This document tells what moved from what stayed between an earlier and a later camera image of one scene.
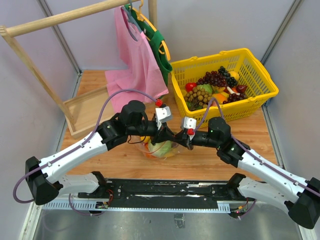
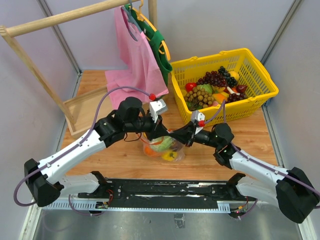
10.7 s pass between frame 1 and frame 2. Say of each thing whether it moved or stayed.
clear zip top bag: moved
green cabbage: moved
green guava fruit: stayed
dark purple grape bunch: stayed
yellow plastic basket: stayed
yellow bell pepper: moved
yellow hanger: stayed
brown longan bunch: stayed
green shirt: stayed
